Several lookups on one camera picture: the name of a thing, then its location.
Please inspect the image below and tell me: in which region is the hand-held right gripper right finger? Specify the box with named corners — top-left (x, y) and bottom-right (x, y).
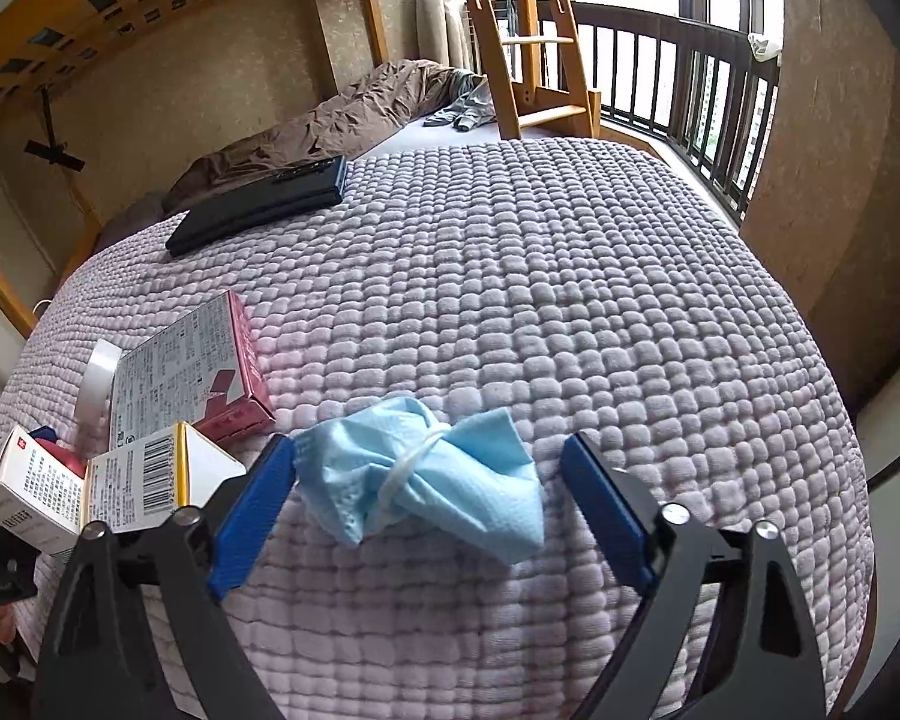
top-left (560, 431), bottom-right (830, 720)

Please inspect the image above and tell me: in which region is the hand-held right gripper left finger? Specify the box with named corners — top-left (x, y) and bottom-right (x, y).
top-left (34, 433), bottom-right (297, 720)

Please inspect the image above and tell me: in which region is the white box red label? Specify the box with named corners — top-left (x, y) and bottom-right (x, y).
top-left (0, 424), bottom-right (89, 557)

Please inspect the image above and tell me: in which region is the yellow white barcode box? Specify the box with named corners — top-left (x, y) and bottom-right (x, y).
top-left (79, 422), bottom-right (248, 535)

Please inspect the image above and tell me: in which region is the blue face mask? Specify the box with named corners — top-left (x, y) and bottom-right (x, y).
top-left (292, 397), bottom-right (547, 565)

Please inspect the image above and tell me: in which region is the pink cardboard box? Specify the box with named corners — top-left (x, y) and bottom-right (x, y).
top-left (109, 290), bottom-right (277, 458)

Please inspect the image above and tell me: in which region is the white tape roll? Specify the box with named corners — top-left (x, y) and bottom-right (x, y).
top-left (75, 339), bottom-right (125, 436)

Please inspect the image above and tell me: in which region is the pink waffle blanket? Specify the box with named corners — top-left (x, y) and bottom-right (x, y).
top-left (0, 136), bottom-right (871, 720)

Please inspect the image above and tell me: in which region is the dark blue flat box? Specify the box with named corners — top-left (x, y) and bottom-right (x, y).
top-left (166, 155), bottom-right (346, 256)

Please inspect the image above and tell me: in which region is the grey pillow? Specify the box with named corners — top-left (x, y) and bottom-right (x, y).
top-left (94, 191), bottom-right (170, 248)

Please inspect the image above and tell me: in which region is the brown duvet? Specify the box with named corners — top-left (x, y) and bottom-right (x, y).
top-left (163, 60), bottom-right (466, 212)

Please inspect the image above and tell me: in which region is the grey bed sheet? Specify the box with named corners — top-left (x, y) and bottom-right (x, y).
top-left (349, 116), bottom-right (593, 162)

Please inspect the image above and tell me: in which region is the grey garment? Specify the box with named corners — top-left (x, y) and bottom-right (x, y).
top-left (424, 71), bottom-right (500, 134)

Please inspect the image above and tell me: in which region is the wooden bunk ladder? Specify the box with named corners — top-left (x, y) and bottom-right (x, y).
top-left (446, 0), bottom-right (578, 140)

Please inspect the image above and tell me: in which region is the white cloth on railing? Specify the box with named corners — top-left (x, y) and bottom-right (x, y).
top-left (746, 31), bottom-right (785, 65)

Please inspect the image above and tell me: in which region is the dark window railing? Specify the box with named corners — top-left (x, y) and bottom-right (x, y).
top-left (487, 0), bottom-right (785, 222)

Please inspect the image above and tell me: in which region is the beige curtain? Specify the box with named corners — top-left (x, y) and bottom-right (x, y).
top-left (416, 0), bottom-right (470, 65)

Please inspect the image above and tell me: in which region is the wooden bunk bed frame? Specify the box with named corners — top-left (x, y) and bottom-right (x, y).
top-left (0, 0), bottom-right (605, 338)

